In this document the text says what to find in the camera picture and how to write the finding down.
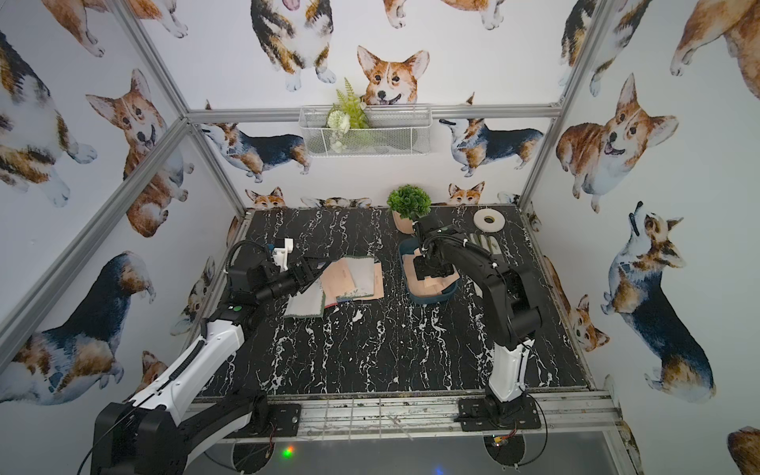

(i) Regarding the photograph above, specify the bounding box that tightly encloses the teal plastic storage box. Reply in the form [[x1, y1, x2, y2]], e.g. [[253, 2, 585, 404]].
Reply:
[[398, 237, 460, 305]]

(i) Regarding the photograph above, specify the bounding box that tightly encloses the green bordered stationery paper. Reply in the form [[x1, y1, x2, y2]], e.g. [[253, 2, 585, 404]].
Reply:
[[338, 256, 375, 300], [283, 281, 326, 319]]

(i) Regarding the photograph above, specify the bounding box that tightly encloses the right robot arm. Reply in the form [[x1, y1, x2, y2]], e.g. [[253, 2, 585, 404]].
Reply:
[[414, 215, 543, 426]]

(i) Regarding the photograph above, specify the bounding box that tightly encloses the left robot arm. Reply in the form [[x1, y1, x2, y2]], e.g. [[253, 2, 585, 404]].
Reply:
[[80, 239, 332, 474]]

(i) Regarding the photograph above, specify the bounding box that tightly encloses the beige ribbed plant pot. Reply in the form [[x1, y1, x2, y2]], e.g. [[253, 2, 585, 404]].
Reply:
[[392, 211, 415, 235]]

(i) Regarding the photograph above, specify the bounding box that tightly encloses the white tape roll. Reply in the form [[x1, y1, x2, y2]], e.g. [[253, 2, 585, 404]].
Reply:
[[473, 208, 506, 233]]

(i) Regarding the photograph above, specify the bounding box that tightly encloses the green artificial potted plant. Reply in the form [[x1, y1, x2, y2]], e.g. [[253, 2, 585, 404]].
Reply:
[[387, 184, 431, 221]]

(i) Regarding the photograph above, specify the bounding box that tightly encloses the artificial fern with flower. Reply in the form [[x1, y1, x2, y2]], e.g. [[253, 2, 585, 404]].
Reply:
[[326, 78, 370, 154]]

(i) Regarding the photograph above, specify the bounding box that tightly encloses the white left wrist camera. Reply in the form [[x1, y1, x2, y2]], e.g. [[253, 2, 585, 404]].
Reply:
[[272, 237, 294, 271]]

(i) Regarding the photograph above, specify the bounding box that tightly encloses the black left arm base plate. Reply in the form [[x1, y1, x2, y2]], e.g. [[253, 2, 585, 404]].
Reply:
[[234, 404, 302, 439]]

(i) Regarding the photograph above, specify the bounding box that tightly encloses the white wire wall basket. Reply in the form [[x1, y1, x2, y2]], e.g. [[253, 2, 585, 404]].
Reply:
[[299, 106, 433, 158]]

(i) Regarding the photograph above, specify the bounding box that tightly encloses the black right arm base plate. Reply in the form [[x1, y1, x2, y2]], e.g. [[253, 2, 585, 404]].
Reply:
[[454, 394, 542, 433]]

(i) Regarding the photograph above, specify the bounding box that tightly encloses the aluminium frame post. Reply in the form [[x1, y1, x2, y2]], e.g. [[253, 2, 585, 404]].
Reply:
[[106, 1, 247, 218]]

